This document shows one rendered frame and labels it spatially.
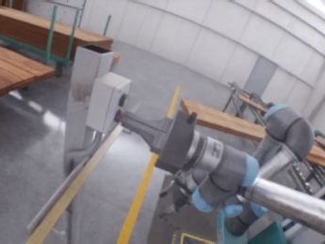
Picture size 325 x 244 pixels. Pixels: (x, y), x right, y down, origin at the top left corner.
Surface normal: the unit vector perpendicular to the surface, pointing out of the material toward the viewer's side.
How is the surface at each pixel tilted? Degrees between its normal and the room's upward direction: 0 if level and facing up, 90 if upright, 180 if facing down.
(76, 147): 90
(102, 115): 90
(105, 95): 90
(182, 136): 27
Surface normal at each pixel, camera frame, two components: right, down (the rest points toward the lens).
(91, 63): -0.22, 0.42
